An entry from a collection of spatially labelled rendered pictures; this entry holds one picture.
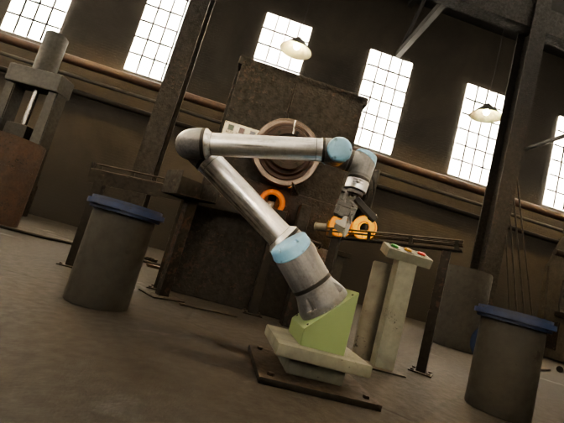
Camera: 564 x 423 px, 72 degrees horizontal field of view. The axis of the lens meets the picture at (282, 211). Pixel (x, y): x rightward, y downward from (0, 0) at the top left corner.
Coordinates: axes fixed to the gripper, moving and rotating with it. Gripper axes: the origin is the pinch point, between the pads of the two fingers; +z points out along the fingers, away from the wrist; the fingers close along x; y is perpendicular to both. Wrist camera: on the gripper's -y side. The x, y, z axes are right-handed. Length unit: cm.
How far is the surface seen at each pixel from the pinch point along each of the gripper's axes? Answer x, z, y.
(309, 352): 23.9, 40.6, -0.6
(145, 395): 65, 55, 31
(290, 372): 19, 49, 3
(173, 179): -56, -8, 101
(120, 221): 8, 23, 85
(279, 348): 26, 42, 8
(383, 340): -48, 34, -35
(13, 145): -182, -5, 324
